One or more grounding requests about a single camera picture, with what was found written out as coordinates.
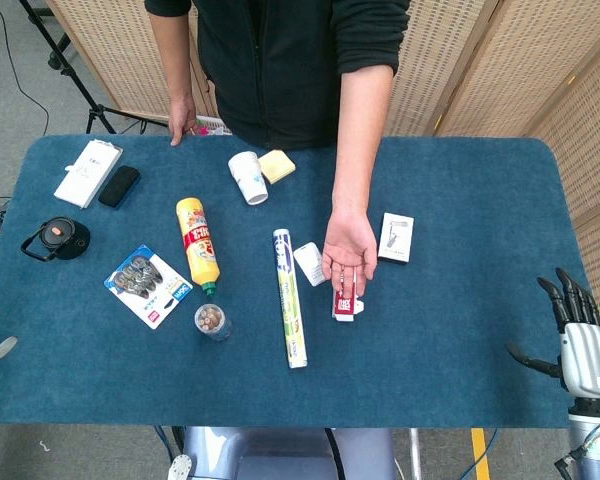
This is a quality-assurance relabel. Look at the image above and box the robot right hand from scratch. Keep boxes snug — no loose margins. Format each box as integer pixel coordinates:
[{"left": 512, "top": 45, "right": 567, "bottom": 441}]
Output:
[{"left": 506, "top": 267, "right": 600, "bottom": 400}]

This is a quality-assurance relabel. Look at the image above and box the person's right hand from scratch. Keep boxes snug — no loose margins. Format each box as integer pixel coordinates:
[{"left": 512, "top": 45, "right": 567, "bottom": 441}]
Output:
[{"left": 168, "top": 97, "right": 197, "bottom": 147}]

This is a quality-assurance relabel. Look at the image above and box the person's left hand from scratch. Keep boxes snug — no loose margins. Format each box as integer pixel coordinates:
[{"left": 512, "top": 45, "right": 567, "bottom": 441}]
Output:
[{"left": 321, "top": 204, "right": 379, "bottom": 297}]

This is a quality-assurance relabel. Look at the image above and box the red white small box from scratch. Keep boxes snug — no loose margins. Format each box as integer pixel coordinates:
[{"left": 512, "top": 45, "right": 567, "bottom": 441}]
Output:
[{"left": 331, "top": 287, "right": 366, "bottom": 322}]

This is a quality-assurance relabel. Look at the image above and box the person's left forearm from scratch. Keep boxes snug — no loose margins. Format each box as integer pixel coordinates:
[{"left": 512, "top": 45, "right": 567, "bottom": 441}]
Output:
[{"left": 331, "top": 64, "right": 395, "bottom": 216}]

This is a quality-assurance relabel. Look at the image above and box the person's right forearm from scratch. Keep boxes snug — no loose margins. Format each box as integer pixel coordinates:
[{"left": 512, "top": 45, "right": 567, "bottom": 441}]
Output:
[{"left": 148, "top": 12, "right": 197, "bottom": 104}]

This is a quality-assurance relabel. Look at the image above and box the long toothpaste box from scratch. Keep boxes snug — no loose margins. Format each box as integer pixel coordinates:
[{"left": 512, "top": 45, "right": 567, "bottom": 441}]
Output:
[{"left": 272, "top": 228, "right": 309, "bottom": 370}]

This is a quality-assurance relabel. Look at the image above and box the person torso in black jacket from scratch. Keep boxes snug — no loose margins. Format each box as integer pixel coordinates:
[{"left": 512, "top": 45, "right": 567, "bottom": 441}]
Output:
[{"left": 144, "top": 0, "right": 412, "bottom": 151}]

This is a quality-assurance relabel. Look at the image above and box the pink and white packet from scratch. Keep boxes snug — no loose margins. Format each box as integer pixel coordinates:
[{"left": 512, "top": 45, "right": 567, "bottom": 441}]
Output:
[{"left": 188, "top": 114, "right": 233, "bottom": 137}]

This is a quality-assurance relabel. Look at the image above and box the small white card packet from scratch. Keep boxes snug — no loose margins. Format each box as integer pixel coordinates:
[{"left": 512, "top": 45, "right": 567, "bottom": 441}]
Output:
[{"left": 293, "top": 241, "right": 328, "bottom": 288}]

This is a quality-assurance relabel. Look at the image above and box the white box with black sides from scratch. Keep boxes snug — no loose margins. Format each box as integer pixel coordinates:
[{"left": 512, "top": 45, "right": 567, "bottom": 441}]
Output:
[{"left": 377, "top": 212, "right": 415, "bottom": 264}]

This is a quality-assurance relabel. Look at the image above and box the white paper cup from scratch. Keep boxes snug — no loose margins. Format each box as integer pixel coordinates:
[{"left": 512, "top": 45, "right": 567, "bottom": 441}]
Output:
[{"left": 227, "top": 150, "right": 270, "bottom": 207}]

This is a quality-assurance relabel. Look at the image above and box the black tripod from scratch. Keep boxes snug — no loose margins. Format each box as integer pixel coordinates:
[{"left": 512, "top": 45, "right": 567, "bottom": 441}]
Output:
[{"left": 17, "top": 0, "right": 170, "bottom": 135}]

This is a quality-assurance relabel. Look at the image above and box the black whiteboard eraser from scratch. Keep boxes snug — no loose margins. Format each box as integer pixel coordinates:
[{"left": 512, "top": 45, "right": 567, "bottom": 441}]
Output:
[{"left": 97, "top": 165, "right": 142, "bottom": 209}]

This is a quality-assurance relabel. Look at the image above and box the yellow sticky note pad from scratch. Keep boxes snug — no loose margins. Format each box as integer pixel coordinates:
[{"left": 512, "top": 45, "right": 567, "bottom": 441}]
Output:
[{"left": 257, "top": 149, "right": 297, "bottom": 186}]

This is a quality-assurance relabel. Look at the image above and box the long flat white box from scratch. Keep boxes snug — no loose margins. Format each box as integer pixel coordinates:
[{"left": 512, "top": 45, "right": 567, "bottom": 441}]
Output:
[{"left": 53, "top": 139, "right": 124, "bottom": 210}]

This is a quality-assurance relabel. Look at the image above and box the blue felt table mat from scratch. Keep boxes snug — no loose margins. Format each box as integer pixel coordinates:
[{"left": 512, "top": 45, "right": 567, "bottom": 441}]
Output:
[{"left": 0, "top": 133, "right": 592, "bottom": 430}]

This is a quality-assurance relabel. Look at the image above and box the yellow squeeze bottle red label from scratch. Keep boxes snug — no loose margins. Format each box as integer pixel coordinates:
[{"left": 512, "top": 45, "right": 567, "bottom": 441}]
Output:
[{"left": 175, "top": 196, "right": 222, "bottom": 297}]

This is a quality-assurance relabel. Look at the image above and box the clear plastic jar with cartoon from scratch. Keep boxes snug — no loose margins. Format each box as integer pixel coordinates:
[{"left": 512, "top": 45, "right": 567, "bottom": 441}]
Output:
[{"left": 194, "top": 303, "right": 233, "bottom": 343}]

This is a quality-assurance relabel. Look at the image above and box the blue binder clip package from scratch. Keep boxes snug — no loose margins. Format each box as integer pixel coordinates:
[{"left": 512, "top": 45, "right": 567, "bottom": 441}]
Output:
[{"left": 103, "top": 244, "right": 195, "bottom": 331}]

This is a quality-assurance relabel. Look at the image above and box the metal table leg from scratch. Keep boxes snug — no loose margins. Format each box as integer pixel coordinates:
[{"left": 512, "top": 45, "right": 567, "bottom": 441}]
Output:
[{"left": 408, "top": 428, "right": 424, "bottom": 480}]

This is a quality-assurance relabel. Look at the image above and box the robot torso grey blue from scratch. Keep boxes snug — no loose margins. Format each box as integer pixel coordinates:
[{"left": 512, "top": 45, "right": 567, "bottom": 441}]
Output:
[{"left": 167, "top": 426, "right": 399, "bottom": 480}]

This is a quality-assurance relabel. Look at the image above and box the beige woven folding screen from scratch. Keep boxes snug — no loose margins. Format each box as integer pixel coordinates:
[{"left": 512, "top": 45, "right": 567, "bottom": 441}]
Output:
[{"left": 44, "top": 0, "right": 600, "bottom": 351}]

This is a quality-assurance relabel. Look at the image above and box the black floor cable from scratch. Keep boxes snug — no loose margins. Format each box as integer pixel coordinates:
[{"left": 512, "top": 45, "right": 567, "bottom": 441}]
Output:
[{"left": 0, "top": 0, "right": 51, "bottom": 124}]

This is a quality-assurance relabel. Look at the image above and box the black bottle lid with handle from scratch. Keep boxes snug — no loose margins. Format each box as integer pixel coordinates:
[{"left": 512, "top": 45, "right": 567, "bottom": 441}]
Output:
[{"left": 20, "top": 216, "right": 92, "bottom": 263}]

